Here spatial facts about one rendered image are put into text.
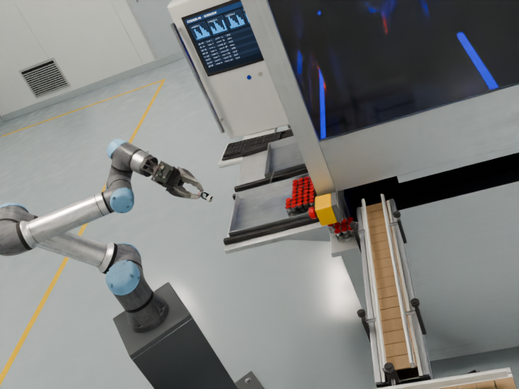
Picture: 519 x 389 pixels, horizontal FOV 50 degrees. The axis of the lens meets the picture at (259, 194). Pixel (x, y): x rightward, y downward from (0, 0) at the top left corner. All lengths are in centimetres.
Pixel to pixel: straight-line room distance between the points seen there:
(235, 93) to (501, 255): 147
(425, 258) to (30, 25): 700
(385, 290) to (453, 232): 50
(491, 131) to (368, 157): 37
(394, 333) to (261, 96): 163
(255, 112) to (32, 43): 587
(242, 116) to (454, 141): 137
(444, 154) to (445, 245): 37
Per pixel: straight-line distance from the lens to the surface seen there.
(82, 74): 828
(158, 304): 203
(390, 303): 152
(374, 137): 172
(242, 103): 282
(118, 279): 195
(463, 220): 195
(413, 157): 177
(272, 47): 159
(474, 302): 222
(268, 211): 210
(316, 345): 276
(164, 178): 176
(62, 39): 818
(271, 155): 245
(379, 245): 169
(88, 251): 204
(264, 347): 286
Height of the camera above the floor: 203
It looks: 31 degrees down
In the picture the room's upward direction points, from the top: 25 degrees counter-clockwise
